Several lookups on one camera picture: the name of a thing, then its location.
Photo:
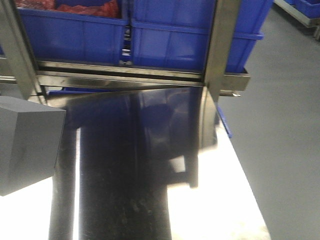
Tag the large blue crate on rack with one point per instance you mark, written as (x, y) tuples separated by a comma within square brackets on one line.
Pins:
[(175, 33)]

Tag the blue crate with red contents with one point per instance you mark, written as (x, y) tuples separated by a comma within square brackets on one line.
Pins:
[(60, 35)]

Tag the gray box robot part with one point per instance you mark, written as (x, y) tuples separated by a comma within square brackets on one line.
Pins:
[(30, 135)]

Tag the steel shelf rack right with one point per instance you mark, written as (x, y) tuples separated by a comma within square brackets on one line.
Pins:
[(300, 17)]

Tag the stainless steel rack frame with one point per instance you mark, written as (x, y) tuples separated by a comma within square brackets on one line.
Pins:
[(32, 77)]

